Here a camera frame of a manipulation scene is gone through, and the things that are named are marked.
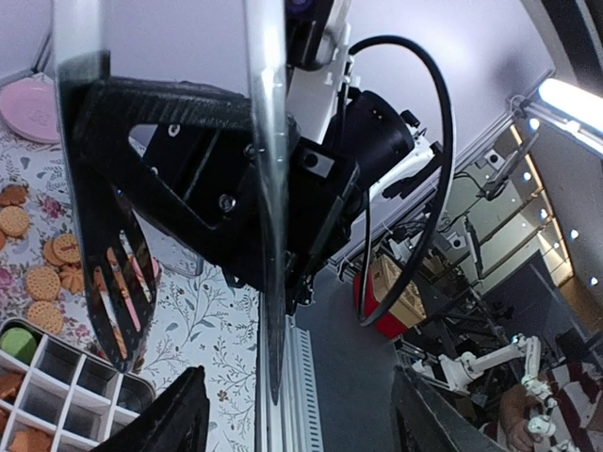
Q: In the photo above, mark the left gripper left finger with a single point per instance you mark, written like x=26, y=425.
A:
x=178, y=420

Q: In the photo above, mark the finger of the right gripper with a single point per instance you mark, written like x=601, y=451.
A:
x=122, y=103
x=199, y=180

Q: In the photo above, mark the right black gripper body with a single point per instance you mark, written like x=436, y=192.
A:
x=325, y=191

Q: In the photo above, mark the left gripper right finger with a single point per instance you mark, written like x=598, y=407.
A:
x=422, y=420

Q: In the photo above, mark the metal serving tongs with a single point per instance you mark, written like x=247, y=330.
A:
x=121, y=287

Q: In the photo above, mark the metal tin with white dividers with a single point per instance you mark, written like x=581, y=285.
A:
x=75, y=398

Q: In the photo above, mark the brown flower cookie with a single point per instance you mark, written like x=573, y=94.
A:
x=10, y=384

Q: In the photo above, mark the green round cookie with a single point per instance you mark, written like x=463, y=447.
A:
x=20, y=344

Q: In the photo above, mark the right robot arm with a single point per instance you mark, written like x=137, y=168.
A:
x=377, y=141

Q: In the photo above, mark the silver tin lid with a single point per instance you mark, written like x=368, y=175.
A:
x=180, y=259

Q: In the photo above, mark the pink plate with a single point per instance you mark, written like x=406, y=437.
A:
x=29, y=109

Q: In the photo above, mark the round waffle cookie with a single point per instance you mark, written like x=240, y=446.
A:
x=14, y=221

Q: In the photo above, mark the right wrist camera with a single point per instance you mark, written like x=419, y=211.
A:
x=313, y=29

